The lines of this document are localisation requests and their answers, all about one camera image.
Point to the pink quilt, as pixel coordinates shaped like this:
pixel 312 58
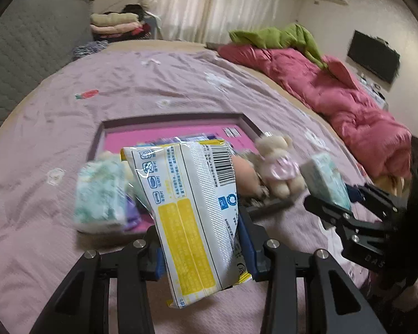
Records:
pixel 317 87

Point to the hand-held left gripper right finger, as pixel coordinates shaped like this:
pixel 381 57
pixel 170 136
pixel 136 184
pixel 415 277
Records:
pixel 249 247

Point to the pink book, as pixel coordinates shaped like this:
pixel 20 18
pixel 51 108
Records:
pixel 125 139

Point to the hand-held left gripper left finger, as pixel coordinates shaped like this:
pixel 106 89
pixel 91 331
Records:
pixel 158 266

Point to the black garment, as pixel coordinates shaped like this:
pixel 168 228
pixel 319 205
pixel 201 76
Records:
pixel 136 9

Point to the plush bear pink dress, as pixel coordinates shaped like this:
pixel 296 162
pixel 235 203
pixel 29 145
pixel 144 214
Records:
pixel 278 167

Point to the grey quilted headboard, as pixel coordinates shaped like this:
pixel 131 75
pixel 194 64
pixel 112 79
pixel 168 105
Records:
pixel 31 48

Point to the shallow brown box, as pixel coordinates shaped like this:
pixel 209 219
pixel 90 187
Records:
pixel 167 117

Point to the blue patterned cloth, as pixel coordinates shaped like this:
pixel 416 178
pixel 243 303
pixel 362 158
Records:
pixel 90 48

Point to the plush doll purple dress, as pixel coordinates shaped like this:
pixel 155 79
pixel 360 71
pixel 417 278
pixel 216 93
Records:
pixel 132 212

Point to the green white tissue pack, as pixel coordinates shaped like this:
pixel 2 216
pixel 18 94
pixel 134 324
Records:
pixel 99 195
pixel 327 177

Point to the dark red cloth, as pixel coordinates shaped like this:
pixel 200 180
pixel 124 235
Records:
pixel 144 29

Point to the white curtain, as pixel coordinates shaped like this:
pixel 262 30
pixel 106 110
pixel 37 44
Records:
pixel 212 3

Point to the green cloth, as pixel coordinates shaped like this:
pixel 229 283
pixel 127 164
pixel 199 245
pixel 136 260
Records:
pixel 264 36

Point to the pink folded blanket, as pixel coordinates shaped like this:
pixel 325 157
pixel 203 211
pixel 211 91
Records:
pixel 115 28

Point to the yellow white packet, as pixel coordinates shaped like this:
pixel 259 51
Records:
pixel 191 222

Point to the black television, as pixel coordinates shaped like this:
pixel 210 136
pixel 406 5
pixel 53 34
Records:
pixel 372 55

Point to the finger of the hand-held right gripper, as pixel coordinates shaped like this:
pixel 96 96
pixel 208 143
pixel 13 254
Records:
pixel 379 198
pixel 329 212

